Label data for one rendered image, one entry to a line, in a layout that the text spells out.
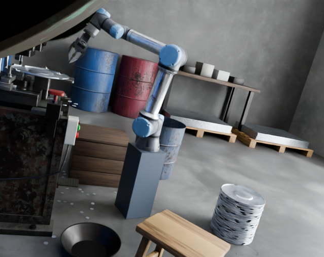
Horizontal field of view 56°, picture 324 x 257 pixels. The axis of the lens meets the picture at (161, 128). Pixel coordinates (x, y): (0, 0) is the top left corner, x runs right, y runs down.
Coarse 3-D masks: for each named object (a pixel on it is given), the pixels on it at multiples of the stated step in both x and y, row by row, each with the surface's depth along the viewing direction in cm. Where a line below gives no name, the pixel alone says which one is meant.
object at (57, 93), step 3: (48, 90) 135; (51, 90) 136; (54, 90) 137; (57, 90) 139; (48, 93) 135; (51, 93) 135; (54, 93) 135; (57, 93) 135; (60, 93) 136; (63, 93) 137; (54, 96) 138; (57, 96) 138; (54, 99) 138
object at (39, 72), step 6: (12, 66) 160; (18, 66) 166; (24, 66) 171; (30, 66) 174; (24, 72) 151; (30, 72) 156; (36, 72) 158; (42, 72) 161; (48, 72) 167; (54, 72) 176; (54, 78) 155; (60, 78) 162; (66, 78) 163
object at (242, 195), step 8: (232, 184) 214; (224, 192) 196; (232, 192) 201; (240, 192) 203; (248, 192) 208; (256, 192) 210; (240, 200) 191; (248, 200) 194; (256, 200) 197; (264, 200) 200
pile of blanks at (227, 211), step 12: (216, 204) 204; (228, 204) 192; (240, 204) 188; (264, 204) 197; (216, 216) 201; (228, 216) 192; (240, 216) 189; (252, 216) 192; (216, 228) 199; (228, 228) 193; (240, 228) 191; (252, 228) 194; (228, 240) 194; (240, 240) 194; (252, 240) 201
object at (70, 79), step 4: (36, 76) 160; (36, 80) 161; (40, 80) 161; (44, 80) 162; (48, 80) 162; (60, 80) 162; (64, 80) 162; (68, 80) 163; (72, 80) 166; (36, 84) 161; (40, 84) 162; (44, 84) 162; (48, 84) 163; (44, 88) 163; (48, 88) 164; (44, 92) 163; (44, 96) 164
